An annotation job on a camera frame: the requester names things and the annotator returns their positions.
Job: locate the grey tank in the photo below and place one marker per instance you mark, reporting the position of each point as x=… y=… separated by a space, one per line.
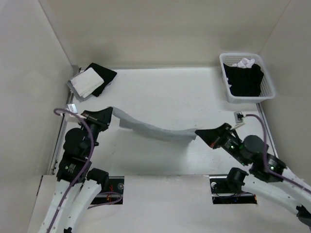
x=151 y=131
x=75 y=93

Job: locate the folded grey tank top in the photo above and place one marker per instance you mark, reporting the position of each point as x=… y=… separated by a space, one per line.
x=75 y=93

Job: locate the folded white tank top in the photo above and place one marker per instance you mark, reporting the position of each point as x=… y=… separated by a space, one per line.
x=86 y=82

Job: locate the white plastic laundry basket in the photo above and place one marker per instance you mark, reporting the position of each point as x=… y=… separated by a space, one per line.
x=267 y=87

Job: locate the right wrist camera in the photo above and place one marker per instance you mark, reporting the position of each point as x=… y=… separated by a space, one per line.
x=239 y=119

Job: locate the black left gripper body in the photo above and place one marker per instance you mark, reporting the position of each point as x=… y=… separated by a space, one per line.
x=99 y=126

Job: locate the white tank top in basket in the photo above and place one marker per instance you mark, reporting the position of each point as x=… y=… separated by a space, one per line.
x=245 y=63

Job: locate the folded black tank top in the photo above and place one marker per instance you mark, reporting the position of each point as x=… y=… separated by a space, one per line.
x=106 y=74

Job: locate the black tank top in basket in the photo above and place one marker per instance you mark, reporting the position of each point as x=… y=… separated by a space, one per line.
x=245 y=82

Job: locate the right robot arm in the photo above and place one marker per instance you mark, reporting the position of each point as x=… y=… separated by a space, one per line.
x=268 y=176

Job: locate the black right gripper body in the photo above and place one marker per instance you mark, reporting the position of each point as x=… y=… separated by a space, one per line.
x=228 y=141

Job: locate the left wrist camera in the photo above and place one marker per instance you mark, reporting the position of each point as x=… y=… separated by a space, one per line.
x=68 y=116

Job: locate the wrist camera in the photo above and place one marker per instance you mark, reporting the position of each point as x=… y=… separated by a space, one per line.
x=239 y=119
x=68 y=116

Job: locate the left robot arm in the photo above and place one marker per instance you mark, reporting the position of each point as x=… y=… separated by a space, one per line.
x=77 y=184

